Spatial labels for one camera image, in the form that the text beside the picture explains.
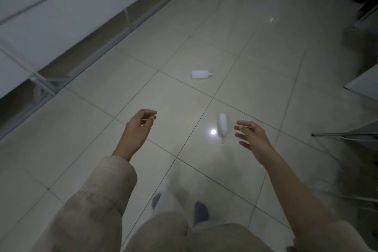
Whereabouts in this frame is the person's left hand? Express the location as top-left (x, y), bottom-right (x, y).
top-left (119, 109), bottom-right (158, 156)

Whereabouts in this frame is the person's right hand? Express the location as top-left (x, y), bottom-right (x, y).
top-left (234, 120), bottom-right (276, 163)

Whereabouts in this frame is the person's right forearm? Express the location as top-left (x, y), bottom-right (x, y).
top-left (261, 148), bottom-right (373, 252)

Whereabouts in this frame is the person's left forearm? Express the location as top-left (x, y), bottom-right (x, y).
top-left (30, 147), bottom-right (138, 252)

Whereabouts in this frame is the white squeeze bottle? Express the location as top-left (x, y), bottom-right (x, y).
top-left (217, 114), bottom-right (228, 144)
top-left (191, 70), bottom-right (215, 79)

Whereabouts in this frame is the person's left grey shoe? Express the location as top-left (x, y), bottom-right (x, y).
top-left (151, 192), bottom-right (178, 212)

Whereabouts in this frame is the person's grey shoe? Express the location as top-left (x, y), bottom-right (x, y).
top-left (193, 200), bottom-right (210, 224)
top-left (151, 192), bottom-right (178, 212)

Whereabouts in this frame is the person's right grey shoe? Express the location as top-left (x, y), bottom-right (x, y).
top-left (193, 200), bottom-right (210, 224)

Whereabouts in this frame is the person's right leg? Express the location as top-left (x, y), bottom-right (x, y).
top-left (185, 221), bottom-right (273, 252)

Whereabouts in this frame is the person's leg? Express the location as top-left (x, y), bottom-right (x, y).
top-left (123, 210), bottom-right (188, 252)
top-left (185, 221), bottom-right (273, 252)

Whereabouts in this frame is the person's left leg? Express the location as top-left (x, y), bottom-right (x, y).
top-left (123, 210), bottom-right (188, 252)

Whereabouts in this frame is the white board panel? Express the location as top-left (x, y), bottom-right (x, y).
top-left (344, 64), bottom-right (378, 102)

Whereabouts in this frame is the white cabinet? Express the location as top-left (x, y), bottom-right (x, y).
top-left (0, 0), bottom-right (181, 141)

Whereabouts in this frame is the dark furniture frame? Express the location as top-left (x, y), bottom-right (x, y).
top-left (342, 0), bottom-right (378, 76)

